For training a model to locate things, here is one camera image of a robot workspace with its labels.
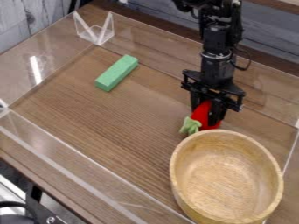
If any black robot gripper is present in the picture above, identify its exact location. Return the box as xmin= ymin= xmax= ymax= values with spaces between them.
xmin=181 ymin=52 xmax=245 ymax=126

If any red plush strawberry toy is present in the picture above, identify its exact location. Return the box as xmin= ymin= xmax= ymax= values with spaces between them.
xmin=180 ymin=101 xmax=220 ymax=135

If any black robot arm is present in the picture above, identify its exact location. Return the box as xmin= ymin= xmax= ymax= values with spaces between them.
xmin=172 ymin=0 xmax=249 ymax=127

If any green rectangular block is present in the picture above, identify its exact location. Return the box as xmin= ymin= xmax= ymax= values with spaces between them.
xmin=94 ymin=55 xmax=138 ymax=92

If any light wooden bowl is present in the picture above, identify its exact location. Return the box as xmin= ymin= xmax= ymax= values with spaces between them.
xmin=169 ymin=129 xmax=284 ymax=224

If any clear acrylic enclosure wall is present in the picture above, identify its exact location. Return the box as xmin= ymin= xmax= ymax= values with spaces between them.
xmin=0 ymin=5 xmax=299 ymax=224

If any black metal table mount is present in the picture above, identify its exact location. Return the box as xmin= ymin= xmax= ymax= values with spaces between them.
xmin=25 ymin=183 xmax=80 ymax=224

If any black cable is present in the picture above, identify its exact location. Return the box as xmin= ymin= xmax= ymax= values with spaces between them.
xmin=0 ymin=200 xmax=39 ymax=224

